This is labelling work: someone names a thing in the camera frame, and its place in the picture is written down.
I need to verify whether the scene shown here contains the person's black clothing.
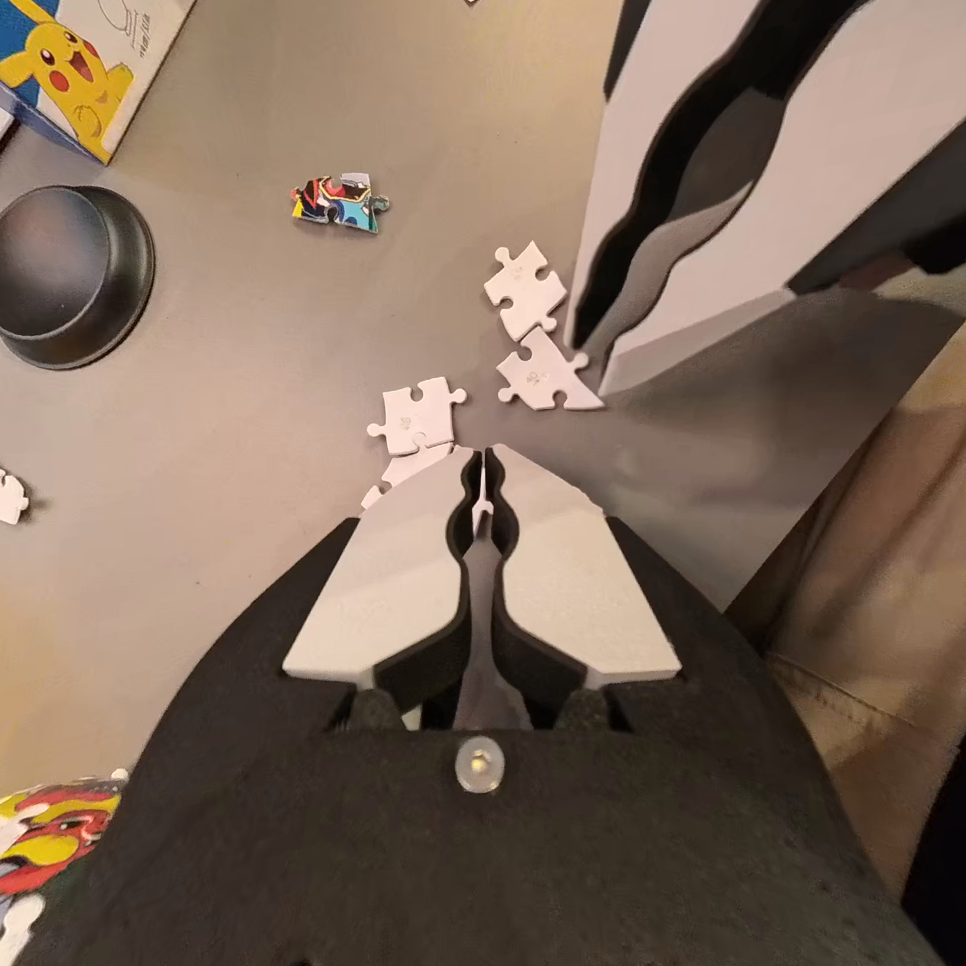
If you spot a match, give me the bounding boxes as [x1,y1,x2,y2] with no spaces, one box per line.
[902,792,966,944]

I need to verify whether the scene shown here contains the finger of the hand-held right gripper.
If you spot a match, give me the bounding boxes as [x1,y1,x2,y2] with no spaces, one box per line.
[565,0,857,354]
[596,0,966,397]

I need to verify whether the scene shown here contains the white joined puzzle pieces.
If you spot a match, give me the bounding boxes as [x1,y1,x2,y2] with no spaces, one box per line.
[361,376,469,510]

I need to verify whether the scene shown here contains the partly built colourful puzzle ball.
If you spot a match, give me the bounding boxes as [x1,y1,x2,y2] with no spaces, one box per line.
[0,768,131,966]

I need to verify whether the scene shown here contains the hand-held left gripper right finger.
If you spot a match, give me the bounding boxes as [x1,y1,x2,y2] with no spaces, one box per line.
[484,444,684,732]

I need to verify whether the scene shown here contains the blue printed puzzle box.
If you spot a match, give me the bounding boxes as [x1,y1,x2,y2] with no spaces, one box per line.
[0,0,199,166]

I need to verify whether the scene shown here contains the person's beige trousers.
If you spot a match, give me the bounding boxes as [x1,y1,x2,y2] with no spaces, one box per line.
[724,325,966,907]

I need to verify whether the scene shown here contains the black round puzzle stand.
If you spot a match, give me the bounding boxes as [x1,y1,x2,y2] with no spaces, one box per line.
[0,185,157,372]

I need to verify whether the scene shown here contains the white straight-edged puzzle piece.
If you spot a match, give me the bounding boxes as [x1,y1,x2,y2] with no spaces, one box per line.
[495,326,606,414]

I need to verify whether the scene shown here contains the colourful joined puzzle pieces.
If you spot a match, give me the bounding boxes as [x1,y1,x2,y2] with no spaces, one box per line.
[290,172,391,235]

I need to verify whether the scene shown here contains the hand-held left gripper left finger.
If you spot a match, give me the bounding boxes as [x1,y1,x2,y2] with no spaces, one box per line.
[281,447,484,732]

